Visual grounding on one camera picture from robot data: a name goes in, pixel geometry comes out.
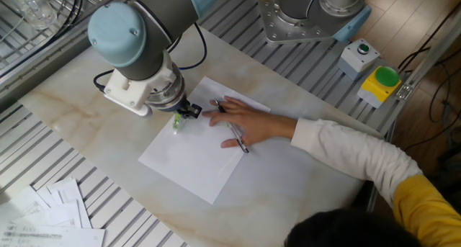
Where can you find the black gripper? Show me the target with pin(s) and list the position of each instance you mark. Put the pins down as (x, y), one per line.
(178, 106)

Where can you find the silver robot mount plate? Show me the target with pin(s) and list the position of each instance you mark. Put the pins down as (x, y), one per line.
(288, 34)

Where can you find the yellow box green mushroom button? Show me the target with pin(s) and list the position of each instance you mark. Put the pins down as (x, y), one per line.
(378, 88)

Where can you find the green clear correction tape dispenser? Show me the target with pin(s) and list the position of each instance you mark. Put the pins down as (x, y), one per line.
(177, 122)

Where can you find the clear glass beaker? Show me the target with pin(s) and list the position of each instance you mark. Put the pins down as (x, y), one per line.
(32, 9)

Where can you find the aluminium frame beam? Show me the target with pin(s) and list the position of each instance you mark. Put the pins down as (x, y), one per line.
(425, 59)

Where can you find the black and clear pen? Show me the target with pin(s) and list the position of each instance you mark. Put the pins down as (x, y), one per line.
(241, 144)

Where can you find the person's right hand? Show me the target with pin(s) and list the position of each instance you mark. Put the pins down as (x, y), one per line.
(255, 126)

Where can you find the right forearm white sleeve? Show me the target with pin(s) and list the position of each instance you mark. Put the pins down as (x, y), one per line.
(342, 150)

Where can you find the pile of printed papers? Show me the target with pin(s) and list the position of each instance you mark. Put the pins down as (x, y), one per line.
(54, 218)

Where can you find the yellow shirt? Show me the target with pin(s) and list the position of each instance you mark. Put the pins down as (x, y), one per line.
(432, 211)

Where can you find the person's head black hair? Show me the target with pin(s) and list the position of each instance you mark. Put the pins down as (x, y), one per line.
(342, 229)

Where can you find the grey box green button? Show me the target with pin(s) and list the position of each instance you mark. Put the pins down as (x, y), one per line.
(354, 59)

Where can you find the white paper sheet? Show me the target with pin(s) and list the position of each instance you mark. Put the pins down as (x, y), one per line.
(191, 164)

